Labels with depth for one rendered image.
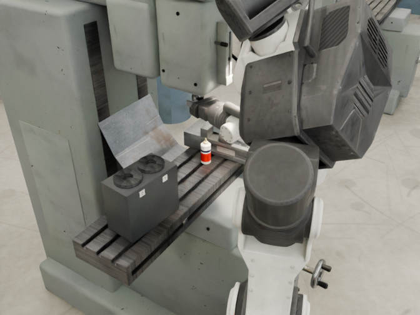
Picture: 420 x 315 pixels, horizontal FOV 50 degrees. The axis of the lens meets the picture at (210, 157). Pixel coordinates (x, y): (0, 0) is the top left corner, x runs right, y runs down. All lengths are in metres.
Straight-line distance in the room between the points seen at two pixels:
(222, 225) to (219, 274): 0.27
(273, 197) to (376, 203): 2.61
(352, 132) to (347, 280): 1.85
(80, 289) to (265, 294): 1.46
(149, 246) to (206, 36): 0.68
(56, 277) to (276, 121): 1.82
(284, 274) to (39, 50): 1.19
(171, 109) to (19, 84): 2.22
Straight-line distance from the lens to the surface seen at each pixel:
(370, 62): 0.99
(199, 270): 1.89
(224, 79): 1.51
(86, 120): 1.76
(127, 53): 1.61
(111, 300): 2.32
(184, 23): 1.44
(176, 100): 3.97
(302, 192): 0.73
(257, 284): 1.07
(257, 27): 0.93
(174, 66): 1.51
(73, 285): 2.44
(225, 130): 1.45
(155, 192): 1.43
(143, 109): 1.97
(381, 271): 2.84
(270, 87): 0.95
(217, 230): 1.66
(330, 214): 3.14
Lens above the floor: 1.96
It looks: 33 degrees down
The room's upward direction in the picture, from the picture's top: straight up
